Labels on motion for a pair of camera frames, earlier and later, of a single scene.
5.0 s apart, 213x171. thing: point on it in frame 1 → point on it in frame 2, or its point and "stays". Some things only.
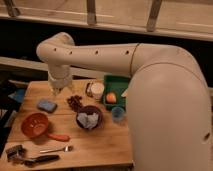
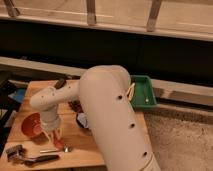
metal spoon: x=68 y=148 stays
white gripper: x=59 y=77 → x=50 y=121
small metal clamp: x=16 y=154 stays
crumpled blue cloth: x=88 y=121 stays
